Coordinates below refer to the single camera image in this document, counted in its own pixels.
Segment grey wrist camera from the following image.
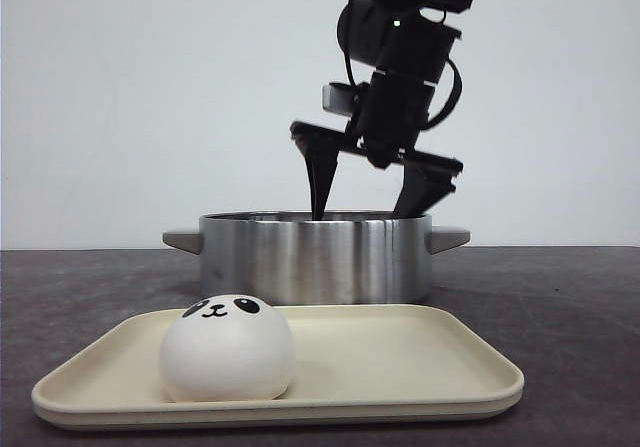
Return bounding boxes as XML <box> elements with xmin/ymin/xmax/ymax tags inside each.
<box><xmin>322</xmin><ymin>82</ymin><xmax>359</xmax><ymax>117</ymax></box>

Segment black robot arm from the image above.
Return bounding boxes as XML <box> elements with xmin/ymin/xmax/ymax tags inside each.
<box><xmin>290</xmin><ymin>0</ymin><xmax>473</xmax><ymax>221</ymax></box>

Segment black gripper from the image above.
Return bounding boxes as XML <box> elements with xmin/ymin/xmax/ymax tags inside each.
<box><xmin>290</xmin><ymin>71</ymin><xmax>463</xmax><ymax>220</ymax></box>

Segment stainless steel steamer pot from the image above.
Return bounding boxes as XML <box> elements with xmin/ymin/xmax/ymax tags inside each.
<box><xmin>162</xmin><ymin>211</ymin><xmax>471</xmax><ymax>305</ymax></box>

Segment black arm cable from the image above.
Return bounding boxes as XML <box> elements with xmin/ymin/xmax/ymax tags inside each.
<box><xmin>422</xmin><ymin>59</ymin><xmax>462</xmax><ymax>132</ymax></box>

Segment front left panda bun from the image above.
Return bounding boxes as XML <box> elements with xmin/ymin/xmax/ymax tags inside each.
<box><xmin>159</xmin><ymin>294</ymin><xmax>295</xmax><ymax>402</ymax></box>

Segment cream rectangular tray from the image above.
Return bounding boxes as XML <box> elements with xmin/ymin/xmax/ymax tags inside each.
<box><xmin>31</xmin><ymin>304</ymin><xmax>524</xmax><ymax>431</ymax></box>

